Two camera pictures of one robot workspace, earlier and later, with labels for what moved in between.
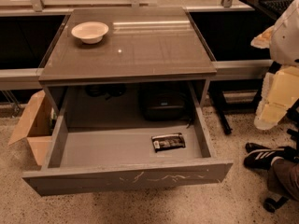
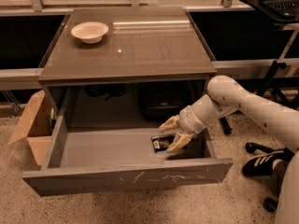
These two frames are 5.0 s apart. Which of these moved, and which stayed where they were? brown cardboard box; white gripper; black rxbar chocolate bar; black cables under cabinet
Moved: white gripper
Stayed: brown cardboard box; black cables under cabinet; black rxbar chocolate bar
